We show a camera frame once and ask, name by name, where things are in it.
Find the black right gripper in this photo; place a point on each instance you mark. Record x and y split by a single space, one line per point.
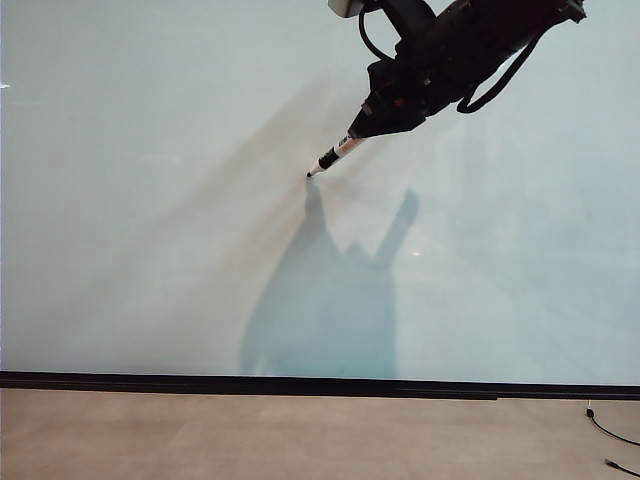
430 70

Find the white black whiteboard marker pen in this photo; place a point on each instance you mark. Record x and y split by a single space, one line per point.
332 156

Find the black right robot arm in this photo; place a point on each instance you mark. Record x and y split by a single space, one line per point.
505 22

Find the white glass whiteboard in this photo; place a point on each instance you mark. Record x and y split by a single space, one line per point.
150 225

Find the black whiteboard pen tray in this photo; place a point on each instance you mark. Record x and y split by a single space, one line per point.
300 386

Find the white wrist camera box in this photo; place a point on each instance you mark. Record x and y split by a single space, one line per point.
345 6

